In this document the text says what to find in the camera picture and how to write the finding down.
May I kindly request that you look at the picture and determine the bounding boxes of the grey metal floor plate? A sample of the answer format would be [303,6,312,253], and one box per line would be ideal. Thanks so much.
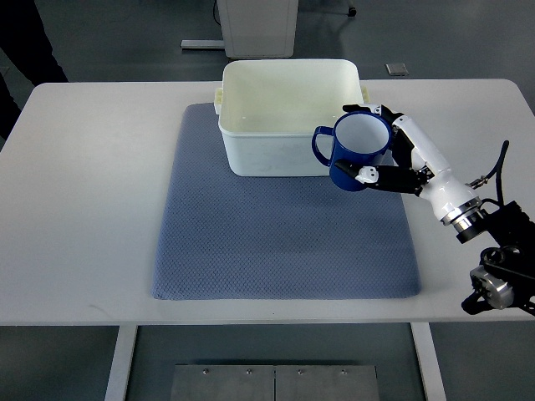
[171,364,380,401]

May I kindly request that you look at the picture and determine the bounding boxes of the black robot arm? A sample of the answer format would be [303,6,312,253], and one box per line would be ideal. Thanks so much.
[457,140,534,315]

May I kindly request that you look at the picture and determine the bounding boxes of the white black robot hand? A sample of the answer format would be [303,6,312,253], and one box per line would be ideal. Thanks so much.
[334,104,484,233]

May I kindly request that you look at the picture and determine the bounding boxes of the person in dark clothes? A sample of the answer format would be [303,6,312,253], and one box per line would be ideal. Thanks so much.
[0,0,69,141]

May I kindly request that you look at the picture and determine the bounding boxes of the white plastic box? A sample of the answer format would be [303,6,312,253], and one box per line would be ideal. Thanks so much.
[214,58,364,177]

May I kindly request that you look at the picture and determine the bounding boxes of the white cabinet base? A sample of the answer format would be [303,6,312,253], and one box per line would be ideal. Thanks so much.
[181,0,298,59]

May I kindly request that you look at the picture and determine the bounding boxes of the small grey floor plate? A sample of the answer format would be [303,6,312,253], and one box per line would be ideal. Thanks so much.
[385,63,409,77]

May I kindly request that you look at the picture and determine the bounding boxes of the right white table leg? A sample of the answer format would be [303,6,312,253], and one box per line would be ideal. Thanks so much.
[410,322,446,401]

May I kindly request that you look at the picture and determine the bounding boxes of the white table leg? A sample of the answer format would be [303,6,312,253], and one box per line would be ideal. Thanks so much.
[410,322,446,401]
[104,325,138,401]

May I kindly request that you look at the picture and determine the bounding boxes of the blue enamel mug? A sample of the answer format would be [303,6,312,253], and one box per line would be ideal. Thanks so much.
[311,111,392,191]

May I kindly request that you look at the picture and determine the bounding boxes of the left white table leg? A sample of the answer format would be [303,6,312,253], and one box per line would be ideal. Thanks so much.
[104,325,138,401]

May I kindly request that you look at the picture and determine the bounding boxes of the blue quilted mat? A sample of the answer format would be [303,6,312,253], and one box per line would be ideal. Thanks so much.
[151,104,420,301]

